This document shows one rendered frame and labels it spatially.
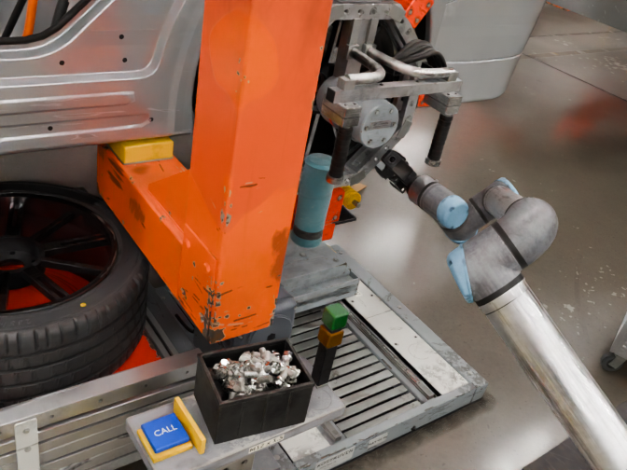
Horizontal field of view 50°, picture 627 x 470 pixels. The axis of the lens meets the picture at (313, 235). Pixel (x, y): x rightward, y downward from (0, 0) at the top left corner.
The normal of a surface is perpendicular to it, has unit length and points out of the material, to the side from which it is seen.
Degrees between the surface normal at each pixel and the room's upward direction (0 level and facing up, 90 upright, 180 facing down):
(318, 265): 0
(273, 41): 90
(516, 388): 0
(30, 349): 90
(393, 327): 0
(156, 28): 90
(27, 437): 90
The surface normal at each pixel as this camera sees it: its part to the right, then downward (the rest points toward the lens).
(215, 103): -0.81, 0.18
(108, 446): 0.56, 0.53
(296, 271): 0.18, -0.83
